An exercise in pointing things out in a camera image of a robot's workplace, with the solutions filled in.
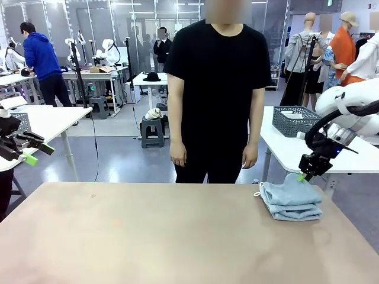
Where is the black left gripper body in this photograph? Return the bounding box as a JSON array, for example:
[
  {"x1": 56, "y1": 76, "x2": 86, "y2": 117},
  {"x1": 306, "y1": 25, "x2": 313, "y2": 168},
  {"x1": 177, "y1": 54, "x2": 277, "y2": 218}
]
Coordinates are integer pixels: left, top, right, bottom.
[{"x1": 0, "y1": 135, "x2": 24, "y2": 163}]

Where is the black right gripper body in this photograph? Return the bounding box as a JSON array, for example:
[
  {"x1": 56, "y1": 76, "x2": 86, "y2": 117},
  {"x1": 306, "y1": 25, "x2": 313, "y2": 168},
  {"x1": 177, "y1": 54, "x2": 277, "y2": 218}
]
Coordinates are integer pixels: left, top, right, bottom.
[{"x1": 298, "y1": 152, "x2": 333, "y2": 178}]

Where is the grey-blue terry towel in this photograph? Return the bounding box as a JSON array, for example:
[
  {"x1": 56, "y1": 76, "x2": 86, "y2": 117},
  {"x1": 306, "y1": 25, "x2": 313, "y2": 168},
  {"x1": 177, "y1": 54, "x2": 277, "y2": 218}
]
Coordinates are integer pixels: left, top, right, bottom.
[{"x1": 253, "y1": 173, "x2": 323, "y2": 221}]

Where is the grey perforated plastic basket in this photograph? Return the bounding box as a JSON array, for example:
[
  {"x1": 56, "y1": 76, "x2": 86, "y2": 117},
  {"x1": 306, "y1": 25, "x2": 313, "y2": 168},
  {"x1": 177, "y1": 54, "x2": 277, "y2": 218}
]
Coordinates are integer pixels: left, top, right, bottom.
[
  {"x1": 272, "y1": 105, "x2": 323, "y2": 138},
  {"x1": 10, "y1": 112, "x2": 32, "y2": 134}
]

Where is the person's right forearm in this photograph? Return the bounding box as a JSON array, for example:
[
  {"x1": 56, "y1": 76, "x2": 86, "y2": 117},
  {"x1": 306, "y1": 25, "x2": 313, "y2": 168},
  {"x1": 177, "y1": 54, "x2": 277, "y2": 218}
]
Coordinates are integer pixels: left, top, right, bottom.
[{"x1": 169, "y1": 108, "x2": 186, "y2": 145}]

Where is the person's left forearm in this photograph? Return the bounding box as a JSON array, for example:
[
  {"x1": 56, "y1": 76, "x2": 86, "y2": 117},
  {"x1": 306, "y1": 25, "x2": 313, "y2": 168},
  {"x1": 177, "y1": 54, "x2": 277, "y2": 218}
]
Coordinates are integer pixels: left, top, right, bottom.
[{"x1": 247, "y1": 112, "x2": 263, "y2": 146}]

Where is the person's left hand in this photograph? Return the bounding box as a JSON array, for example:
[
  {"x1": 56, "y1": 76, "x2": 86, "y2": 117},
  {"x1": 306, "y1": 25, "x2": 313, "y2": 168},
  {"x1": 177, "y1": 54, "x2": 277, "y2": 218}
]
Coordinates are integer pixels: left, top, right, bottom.
[{"x1": 242, "y1": 143, "x2": 258, "y2": 170}]

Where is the person's right hand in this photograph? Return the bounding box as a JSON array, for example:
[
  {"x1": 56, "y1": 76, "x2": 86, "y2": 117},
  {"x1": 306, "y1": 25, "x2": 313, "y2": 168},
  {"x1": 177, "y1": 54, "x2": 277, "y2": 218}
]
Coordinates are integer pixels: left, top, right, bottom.
[{"x1": 170, "y1": 141, "x2": 188, "y2": 168}]

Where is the white height-adjustable table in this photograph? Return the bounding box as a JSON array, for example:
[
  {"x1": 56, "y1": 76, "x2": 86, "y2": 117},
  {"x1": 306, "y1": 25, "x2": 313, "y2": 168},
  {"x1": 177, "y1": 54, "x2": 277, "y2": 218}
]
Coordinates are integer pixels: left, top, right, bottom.
[
  {"x1": 0, "y1": 105, "x2": 94, "y2": 182},
  {"x1": 259, "y1": 105, "x2": 379, "y2": 199}
]

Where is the black equipment stand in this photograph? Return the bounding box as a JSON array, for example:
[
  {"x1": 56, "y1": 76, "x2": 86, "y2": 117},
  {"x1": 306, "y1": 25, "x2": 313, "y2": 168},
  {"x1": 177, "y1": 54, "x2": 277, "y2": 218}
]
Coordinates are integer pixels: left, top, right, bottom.
[{"x1": 0, "y1": 169, "x2": 28, "y2": 223}]

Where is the white desk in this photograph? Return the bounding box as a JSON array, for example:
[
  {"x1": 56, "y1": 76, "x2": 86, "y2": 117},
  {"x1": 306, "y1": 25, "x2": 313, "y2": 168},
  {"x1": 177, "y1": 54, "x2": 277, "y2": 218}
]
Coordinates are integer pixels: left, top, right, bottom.
[
  {"x1": 0, "y1": 72, "x2": 39, "y2": 104},
  {"x1": 131, "y1": 72, "x2": 169, "y2": 140}
]

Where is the grey plastic stool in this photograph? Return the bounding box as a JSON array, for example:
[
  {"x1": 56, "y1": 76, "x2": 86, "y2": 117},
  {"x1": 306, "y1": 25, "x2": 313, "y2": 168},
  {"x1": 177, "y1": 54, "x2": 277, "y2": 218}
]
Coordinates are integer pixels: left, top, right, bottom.
[
  {"x1": 156, "y1": 102, "x2": 170, "y2": 130},
  {"x1": 88, "y1": 95, "x2": 111, "y2": 120},
  {"x1": 140, "y1": 116, "x2": 166, "y2": 149}
]

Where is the black tripod stand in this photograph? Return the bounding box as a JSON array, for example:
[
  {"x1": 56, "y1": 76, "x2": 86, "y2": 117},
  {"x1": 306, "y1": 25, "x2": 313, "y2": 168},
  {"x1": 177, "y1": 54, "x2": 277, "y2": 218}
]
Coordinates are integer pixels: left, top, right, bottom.
[
  {"x1": 280, "y1": 31, "x2": 322, "y2": 108},
  {"x1": 68, "y1": 40, "x2": 89, "y2": 109}
]

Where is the white metal workbench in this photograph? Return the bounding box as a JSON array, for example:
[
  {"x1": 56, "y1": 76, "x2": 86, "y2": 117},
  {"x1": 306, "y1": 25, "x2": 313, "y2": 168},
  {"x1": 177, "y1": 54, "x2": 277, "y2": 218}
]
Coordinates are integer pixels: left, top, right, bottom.
[{"x1": 62, "y1": 65, "x2": 129, "y2": 115}]

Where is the person in blue hoodie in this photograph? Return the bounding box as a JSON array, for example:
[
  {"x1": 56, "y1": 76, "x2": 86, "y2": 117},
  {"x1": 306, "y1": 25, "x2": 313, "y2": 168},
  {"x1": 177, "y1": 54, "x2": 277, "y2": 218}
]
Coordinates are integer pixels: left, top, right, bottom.
[{"x1": 20, "y1": 21, "x2": 73, "y2": 108}]

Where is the open cardboard box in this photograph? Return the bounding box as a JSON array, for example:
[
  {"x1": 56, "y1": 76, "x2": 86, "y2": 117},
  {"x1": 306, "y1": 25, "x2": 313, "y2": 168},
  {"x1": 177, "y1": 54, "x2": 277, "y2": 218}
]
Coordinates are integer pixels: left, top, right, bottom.
[{"x1": 89, "y1": 66, "x2": 117, "y2": 74}]

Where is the white shoe shelf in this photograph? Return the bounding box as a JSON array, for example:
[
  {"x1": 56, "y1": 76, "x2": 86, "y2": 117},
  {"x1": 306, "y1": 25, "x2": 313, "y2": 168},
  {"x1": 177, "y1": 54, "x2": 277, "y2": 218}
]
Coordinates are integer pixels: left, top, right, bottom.
[{"x1": 269, "y1": 67, "x2": 281, "y2": 91}]

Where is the figure in blue floral shirt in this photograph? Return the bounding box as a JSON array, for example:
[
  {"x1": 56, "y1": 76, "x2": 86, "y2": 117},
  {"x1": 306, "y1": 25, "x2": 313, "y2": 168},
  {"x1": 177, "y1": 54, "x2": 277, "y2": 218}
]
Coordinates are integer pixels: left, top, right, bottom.
[{"x1": 316, "y1": 14, "x2": 341, "y2": 95}]

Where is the cream cloth bundle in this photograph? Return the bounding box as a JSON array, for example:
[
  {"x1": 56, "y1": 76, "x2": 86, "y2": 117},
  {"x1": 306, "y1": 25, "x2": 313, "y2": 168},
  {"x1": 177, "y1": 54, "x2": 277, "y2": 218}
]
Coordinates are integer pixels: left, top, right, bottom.
[{"x1": 144, "y1": 107, "x2": 164, "y2": 121}]

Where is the mannequin in orange jacket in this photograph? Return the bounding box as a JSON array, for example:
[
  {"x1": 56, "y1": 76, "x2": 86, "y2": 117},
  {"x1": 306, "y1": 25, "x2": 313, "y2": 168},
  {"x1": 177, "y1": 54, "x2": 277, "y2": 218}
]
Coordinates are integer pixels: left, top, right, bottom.
[{"x1": 321, "y1": 11, "x2": 361, "y2": 89}]

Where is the mannequin in grey shirt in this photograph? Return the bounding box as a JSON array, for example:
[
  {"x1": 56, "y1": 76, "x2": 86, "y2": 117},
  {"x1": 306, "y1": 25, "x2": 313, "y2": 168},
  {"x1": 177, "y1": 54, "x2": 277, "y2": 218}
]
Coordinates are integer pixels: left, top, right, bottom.
[{"x1": 284, "y1": 12, "x2": 330, "y2": 108}]

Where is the black pole stand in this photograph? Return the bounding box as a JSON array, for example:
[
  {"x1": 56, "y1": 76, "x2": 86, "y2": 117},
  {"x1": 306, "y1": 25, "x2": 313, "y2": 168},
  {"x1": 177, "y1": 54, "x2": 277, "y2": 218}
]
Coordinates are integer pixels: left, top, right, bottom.
[{"x1": 123, "y1": 36, "x2": 136, "y2": 104}]

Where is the mannequin in white shirt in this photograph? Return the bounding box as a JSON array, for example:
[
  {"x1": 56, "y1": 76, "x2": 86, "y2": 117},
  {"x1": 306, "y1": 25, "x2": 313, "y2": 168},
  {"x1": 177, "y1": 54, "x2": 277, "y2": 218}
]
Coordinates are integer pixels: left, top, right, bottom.
[{"x1": 340, "y1": 29, "x2": 379, "y2": 86}]

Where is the person in black t-shirt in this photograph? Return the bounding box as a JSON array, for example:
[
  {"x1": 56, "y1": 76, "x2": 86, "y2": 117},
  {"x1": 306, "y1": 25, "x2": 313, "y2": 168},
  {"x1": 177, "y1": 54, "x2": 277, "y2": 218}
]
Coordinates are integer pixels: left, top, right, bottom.
[{"x1": 163, "y1": 0, "x2": 272, "y2": 185}]

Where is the black-clad background person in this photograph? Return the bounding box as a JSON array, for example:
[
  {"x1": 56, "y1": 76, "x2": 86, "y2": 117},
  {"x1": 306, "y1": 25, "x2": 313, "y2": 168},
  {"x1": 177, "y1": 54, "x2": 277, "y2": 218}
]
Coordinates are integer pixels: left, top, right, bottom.
[{"x1": 153, "y1": 26, "x2": 172, "y2": 73}]

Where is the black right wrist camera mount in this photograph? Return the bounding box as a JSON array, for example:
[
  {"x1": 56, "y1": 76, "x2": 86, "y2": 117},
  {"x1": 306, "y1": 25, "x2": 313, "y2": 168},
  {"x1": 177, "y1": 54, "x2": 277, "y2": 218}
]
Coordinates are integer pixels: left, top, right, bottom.
[{"x1": 309, "y1": 133, "x2": 359, "y2": 159}]

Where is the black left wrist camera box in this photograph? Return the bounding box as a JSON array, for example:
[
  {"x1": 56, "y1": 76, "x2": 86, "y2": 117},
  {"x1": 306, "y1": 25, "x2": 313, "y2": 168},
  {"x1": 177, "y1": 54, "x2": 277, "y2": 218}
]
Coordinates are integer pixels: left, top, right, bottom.
[{"x1": 0, "y1": 115, "x2": 21, "y2": 137}]

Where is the black floor cable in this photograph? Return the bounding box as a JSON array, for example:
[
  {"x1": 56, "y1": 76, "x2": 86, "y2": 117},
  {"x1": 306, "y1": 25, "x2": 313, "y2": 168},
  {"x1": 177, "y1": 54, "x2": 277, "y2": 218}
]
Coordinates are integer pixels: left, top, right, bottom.
[{"x1": 89, "y1": 114, "x2": 99, "y2": 183}]

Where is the black arm cable sleeve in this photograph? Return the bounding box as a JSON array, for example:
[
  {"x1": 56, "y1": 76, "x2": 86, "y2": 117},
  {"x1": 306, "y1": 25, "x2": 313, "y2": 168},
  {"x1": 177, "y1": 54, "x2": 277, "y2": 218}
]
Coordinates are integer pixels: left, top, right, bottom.
[{"x1": 304, "y1": 99, "x2": 379, "y2": 150}]

